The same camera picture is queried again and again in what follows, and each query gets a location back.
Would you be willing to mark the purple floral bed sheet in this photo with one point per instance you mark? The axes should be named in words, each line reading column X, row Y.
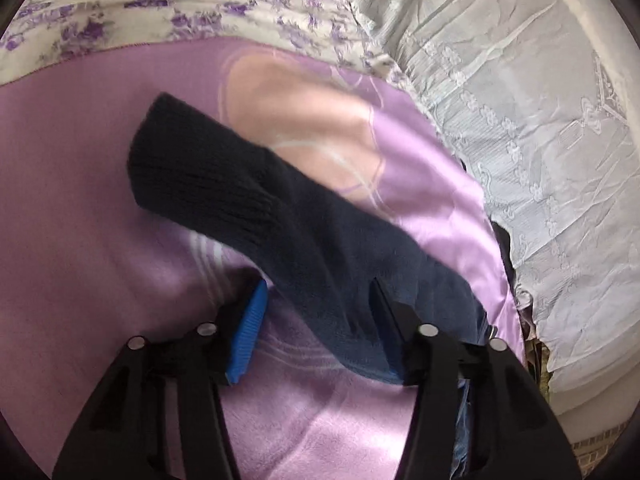
column 150, row 10

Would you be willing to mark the white lace bedspread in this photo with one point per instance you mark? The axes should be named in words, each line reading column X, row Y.
column 525, row 110

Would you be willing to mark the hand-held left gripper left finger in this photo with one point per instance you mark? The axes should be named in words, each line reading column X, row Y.
column 247, row 330

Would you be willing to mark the brown patterned fabric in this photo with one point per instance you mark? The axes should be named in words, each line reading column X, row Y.
column 534, row 355

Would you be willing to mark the purple printed blanket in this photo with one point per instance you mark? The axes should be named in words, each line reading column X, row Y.
column 75, row 210

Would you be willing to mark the navy blue sock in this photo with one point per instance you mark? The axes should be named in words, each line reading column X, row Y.
column 300, row 220

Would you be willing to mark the dark cloth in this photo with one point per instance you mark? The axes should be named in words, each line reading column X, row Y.
column 502, row 245

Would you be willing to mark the blue denim cloth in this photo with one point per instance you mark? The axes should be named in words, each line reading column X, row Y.
column 462, row 435

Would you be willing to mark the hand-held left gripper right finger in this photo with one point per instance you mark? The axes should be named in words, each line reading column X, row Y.
column 402, row 327

